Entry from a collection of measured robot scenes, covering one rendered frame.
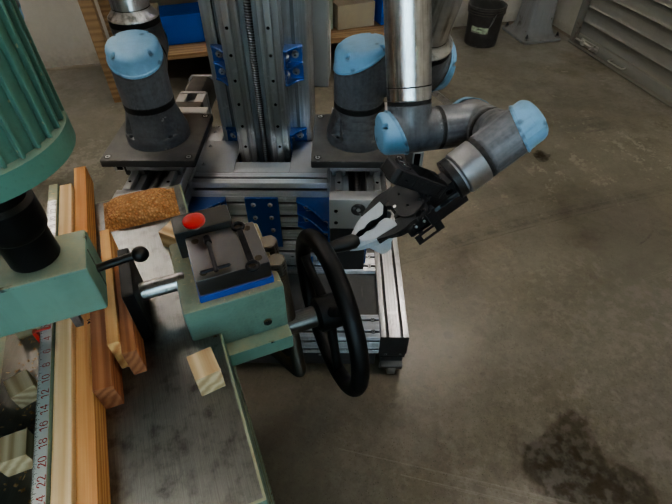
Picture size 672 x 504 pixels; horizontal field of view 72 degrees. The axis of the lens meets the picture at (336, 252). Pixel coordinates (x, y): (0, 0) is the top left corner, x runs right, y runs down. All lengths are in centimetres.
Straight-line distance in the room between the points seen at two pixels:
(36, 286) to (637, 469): 163
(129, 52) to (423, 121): 65
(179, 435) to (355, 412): 104
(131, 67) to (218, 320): 66
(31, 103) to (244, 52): 80
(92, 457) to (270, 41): 88
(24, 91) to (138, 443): 39
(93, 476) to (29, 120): 35
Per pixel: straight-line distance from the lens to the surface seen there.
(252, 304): 64
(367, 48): 107
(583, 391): 183
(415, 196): 75
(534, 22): 430
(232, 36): 117
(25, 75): 46
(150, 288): 67
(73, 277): 58
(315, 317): 77
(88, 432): 61
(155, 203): 87
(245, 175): 123
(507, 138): 78
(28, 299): 60
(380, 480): 152
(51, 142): 47
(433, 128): 82
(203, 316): 64
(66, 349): 67
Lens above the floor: 144
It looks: 45 degrees down
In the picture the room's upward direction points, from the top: straight up
